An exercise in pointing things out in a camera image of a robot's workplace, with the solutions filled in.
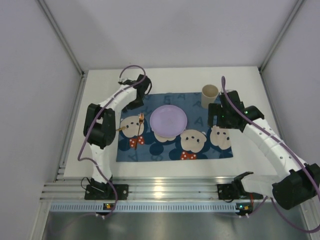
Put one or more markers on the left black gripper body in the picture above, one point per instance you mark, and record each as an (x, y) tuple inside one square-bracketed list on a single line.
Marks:
[(135, 104)]

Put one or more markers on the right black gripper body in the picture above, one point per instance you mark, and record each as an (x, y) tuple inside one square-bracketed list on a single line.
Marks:
[(215, 115)]

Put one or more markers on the copper fork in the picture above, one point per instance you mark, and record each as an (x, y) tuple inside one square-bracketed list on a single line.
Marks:
[(140, 122)]

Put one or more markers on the beige cup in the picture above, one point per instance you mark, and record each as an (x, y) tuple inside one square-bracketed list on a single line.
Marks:
[(209, 93)]

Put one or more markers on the purple plastic plate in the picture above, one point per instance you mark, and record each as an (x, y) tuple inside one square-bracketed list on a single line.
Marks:
[(168, 121)]

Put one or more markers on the gold spoon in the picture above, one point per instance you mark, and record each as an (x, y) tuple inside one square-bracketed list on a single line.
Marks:
[(121, 128)]

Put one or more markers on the blue cartoon bear placemat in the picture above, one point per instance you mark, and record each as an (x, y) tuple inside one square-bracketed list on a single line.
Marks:
[(197, 142)]

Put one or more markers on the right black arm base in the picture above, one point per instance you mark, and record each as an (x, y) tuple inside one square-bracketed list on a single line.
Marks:
[(230, 192)]

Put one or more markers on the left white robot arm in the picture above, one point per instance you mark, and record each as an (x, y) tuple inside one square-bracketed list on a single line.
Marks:
[(102, 122)]

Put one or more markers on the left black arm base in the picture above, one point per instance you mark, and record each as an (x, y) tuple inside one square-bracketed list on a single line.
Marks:
[(106, 192)]

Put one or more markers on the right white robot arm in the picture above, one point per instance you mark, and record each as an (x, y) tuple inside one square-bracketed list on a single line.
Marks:
[(295, 182)]

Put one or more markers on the aluminium mounting rail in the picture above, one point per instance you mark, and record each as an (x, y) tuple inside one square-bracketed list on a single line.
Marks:
[(142, 189)]

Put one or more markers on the slotted cable duct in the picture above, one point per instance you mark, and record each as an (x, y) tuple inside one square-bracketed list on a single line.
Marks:
[(151, 207)]

